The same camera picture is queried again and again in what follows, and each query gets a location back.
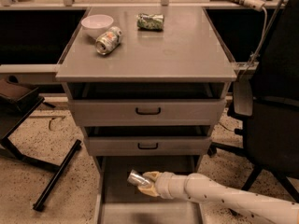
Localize white bowl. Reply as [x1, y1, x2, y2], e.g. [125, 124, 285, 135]
[81, 14, 114, 39]

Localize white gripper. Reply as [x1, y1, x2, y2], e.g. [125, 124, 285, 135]
[137, 171, 188, 200]

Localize grey drawer cabinet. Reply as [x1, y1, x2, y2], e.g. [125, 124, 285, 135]
[55, 5, 238, 224]

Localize middle grey drawer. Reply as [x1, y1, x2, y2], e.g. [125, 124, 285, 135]
[84, 125, 211, 156]

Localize grey drawer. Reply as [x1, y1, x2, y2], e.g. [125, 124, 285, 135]
[94, 156, 206, 224]
[84, 125, 211, 156]
[69, 83, 225, 126]

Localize silver orange soda can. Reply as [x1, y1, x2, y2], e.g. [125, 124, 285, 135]
[95, 26, 122, 55]

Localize black table stand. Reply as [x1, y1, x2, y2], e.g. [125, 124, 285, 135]
[0, 75, 83, 212]

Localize green soda can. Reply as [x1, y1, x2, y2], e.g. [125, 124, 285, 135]
[136, 13, 164, 31]

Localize bottom grey drawer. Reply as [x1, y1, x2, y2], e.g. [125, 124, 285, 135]
[94, 156, 206, 224]

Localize black office chair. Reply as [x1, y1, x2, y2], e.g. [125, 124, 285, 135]
[210, 0, 299, 202]

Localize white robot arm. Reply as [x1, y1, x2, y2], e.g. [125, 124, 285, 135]
[137, 172, 299, 224]

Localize silver blue redbull can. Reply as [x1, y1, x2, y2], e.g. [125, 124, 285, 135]
[127, 170, 153, 187]

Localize top grey drawer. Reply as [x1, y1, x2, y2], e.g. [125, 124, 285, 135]
[69, 83, 225, 126]

